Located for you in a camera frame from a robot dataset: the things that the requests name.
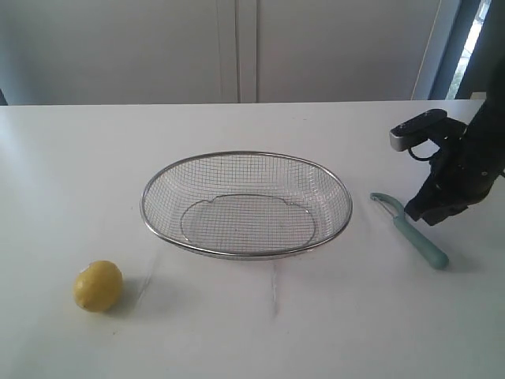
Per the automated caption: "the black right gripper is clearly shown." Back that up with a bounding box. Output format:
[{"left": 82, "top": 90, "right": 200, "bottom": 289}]
[{"left": 404, "top": 118, "right": 495, "bottom": 226}]

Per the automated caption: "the teal handled peeler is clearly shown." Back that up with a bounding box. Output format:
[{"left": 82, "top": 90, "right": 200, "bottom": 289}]
[{"left": 370, "top": 193, "right": 449, "bottom": 270}]

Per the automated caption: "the yellow lemon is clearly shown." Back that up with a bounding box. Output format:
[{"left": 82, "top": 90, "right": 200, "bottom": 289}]
[{"left": 73, "top": 261, "right": 123, "bottom": 313}]

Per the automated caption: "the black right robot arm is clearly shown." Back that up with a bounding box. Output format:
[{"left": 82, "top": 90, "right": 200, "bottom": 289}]
[{"left": 390, "top": 56, "right": 504, "bottom": 226}]

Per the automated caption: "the oval wire mesh basket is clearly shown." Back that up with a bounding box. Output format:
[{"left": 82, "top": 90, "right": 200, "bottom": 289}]
[{"left": 140, "top": 151, "right": 353, "bottom": 261}]

